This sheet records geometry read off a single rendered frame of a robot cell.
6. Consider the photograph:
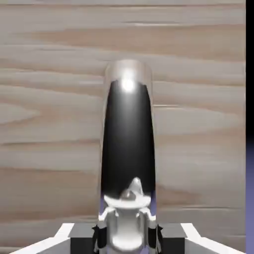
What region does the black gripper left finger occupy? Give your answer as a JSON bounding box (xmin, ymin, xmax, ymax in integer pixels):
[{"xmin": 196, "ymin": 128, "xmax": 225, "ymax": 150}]
[{"xmin": 8, "ymin": 222, "xmax": 105, "ymax": 254}]

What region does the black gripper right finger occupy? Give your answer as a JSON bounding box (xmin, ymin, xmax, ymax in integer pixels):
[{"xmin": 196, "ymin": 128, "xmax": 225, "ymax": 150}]
[{"xmin": 149, "ymin": 222, "xmax": 247, "ymax": 254}]

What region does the light wood cabinet door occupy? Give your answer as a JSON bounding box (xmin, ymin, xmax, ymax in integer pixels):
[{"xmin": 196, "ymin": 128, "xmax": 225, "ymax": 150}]
[{"xmin": 0, "ymin": 0, "xmax": 247, "ymax": 254}]

